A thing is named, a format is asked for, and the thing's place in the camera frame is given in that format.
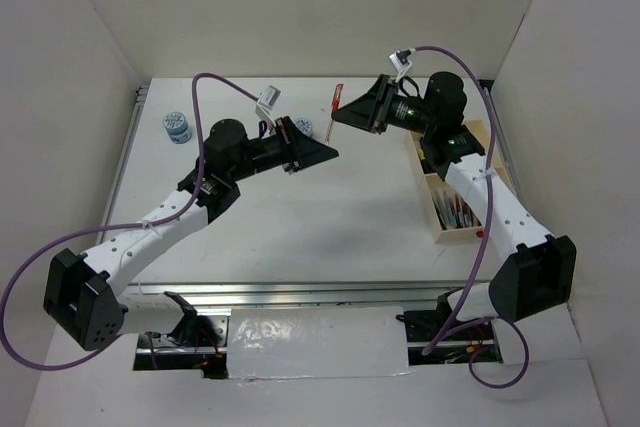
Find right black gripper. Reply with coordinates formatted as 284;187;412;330
331;74;437;135

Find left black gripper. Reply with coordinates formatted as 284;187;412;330
229;116;338;183

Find red gel pen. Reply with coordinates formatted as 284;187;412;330
324;83;344;145

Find red clear-cap pen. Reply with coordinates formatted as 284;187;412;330
452;194;465;228

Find violet clear-cap pen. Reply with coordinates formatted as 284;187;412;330
462;202;474;228

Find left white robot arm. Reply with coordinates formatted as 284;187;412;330
44;117;339;351

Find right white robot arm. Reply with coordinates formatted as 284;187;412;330
332;72;577;339

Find left blue round jar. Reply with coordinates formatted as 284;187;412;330
163;112;192;144

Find beige divided organizer tray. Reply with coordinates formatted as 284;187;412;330
409;119;506;244

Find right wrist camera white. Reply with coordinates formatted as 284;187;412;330
389;48;416;83

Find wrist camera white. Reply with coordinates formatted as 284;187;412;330
389;48;416;83
255;85;281;130

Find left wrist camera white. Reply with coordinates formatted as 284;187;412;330
255;85;281;130

